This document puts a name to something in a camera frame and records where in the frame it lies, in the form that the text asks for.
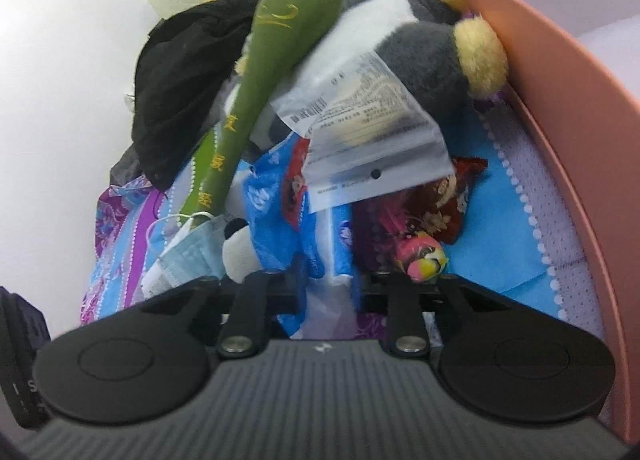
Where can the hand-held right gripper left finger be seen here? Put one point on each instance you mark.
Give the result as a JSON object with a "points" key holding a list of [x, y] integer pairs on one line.
{"points": [[255, 300]]}

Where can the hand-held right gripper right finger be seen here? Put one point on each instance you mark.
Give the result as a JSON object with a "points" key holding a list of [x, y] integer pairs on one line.
{"points": [[402, 300]]}

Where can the blue white snack packet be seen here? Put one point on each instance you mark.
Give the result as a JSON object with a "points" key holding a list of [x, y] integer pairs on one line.
{"points": [[270, 195]]}

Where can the white cardboard box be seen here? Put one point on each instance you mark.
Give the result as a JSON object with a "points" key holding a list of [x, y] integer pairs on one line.
{"points": [[550, 40]]}

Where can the pink yellow ball toy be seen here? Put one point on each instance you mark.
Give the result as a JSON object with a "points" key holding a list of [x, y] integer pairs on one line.
{"points": [[422, 257]]}

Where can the small panda plush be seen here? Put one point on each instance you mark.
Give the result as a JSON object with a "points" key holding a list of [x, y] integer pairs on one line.
{"points": [[240, 250]]}

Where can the blue face mask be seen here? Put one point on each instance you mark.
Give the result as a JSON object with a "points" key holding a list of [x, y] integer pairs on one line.
{"points": [[195, 255]]}

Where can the dark red candy packet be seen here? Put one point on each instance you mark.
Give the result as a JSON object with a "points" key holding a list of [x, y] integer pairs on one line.
{"points": [[395, 215]]}

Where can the blue non-woven sheet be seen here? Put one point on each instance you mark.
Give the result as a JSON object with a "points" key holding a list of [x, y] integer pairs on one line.
{"points": [[500, 240]]}

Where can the red snack packet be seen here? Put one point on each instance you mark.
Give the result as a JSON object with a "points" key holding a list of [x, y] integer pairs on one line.
{"points": [[295, 180]]}

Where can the purple floral printed blanket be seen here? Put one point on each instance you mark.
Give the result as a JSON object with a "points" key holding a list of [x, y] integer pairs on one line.
{"points": [[115, 240]]}

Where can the lavender lace-edged mat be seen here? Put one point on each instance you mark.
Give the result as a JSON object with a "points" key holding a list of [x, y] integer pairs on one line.
{"points": [[550, 220]]}

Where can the black cloth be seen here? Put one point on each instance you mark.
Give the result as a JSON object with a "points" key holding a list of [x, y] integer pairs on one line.
{"points": [[175, 90]]}

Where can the grey white penguin plush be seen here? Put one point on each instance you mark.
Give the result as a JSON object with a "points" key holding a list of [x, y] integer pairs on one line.
{"points": [[425, 55]]}

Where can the green plush stick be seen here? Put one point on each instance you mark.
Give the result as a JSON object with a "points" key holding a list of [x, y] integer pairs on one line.
{"points": [[295, 5]]}

